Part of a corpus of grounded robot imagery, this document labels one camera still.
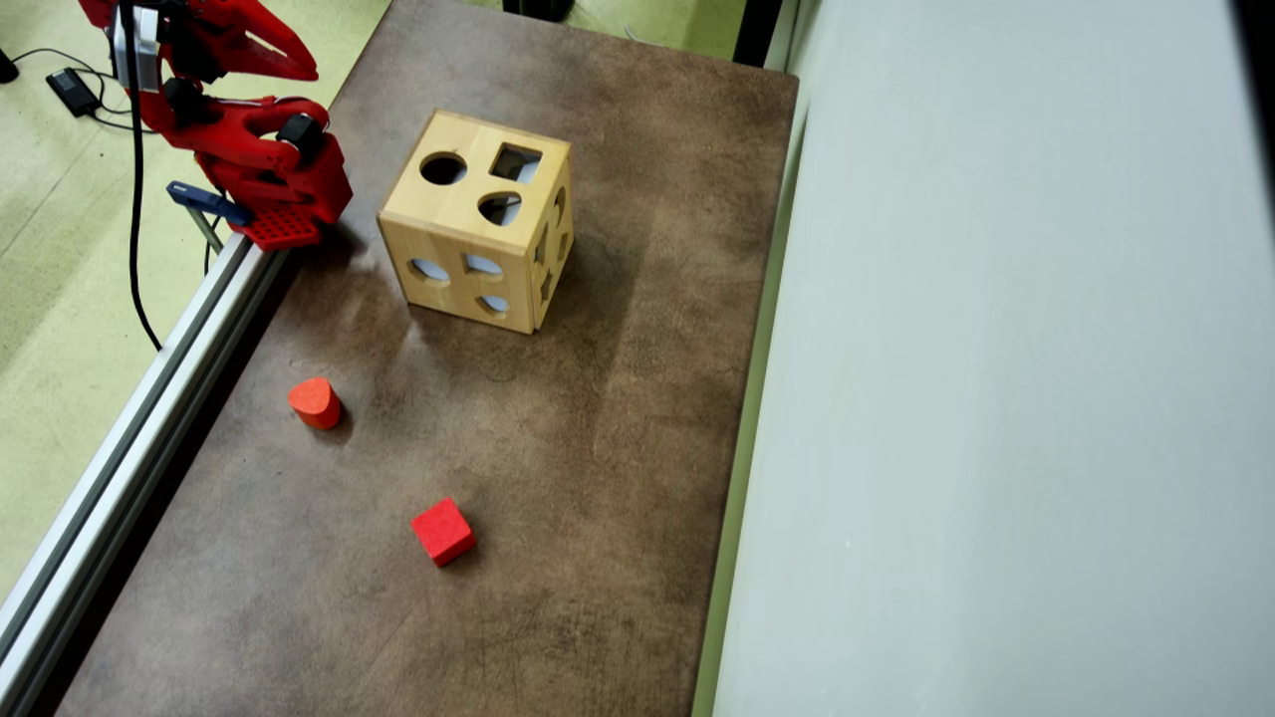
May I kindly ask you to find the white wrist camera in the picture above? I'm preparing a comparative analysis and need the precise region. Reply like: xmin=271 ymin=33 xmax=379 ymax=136
xmin=112 ymin=5 xmax=160 ymax=93

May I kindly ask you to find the black power adapter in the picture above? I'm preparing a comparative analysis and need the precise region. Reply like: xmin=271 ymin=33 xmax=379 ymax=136
xmin=47 ymin=68 xmax=101 ymax=116

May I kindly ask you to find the aluminium profile rail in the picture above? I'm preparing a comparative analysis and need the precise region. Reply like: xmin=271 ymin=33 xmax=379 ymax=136
xmin=0 ymin=231 xmax=292 ymax=717

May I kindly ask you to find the thin black adapter cable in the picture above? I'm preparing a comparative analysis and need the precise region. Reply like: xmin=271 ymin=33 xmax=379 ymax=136
xmin=10 ymin=46 xmax=140 ymax=130

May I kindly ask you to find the blue table clamp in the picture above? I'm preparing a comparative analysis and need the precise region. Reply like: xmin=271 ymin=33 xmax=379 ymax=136
xmin=167 ymin=181 xmax=252 ymax=256

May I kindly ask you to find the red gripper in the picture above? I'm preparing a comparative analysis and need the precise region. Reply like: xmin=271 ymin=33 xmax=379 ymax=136
xmin=78 ymin=0 xmax=320 ymax=83

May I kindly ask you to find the red wooden cube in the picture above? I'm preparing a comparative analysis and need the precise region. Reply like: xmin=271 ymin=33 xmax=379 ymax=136
xmin=410 ymin=498 xmax=477 ymax=569

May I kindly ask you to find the wooden shape sorter box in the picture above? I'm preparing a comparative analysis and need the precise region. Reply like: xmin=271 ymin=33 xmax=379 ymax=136
xmin=377 ymin=110 xmax=576 ymax=336

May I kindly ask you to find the thick black cable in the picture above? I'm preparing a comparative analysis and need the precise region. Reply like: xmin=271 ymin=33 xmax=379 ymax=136
xmin=118 ymin=0 xmax=165 ymax=352

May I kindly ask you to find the red rounded wooden block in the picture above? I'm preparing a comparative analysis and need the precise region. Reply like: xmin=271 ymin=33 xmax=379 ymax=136
xmin=288 ymin=376 xmax=343 ymax=431

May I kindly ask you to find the black vertical post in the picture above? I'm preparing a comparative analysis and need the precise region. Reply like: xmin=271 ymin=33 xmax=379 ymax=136
xmin=734 ymin=0 xmax=783 ymax=69

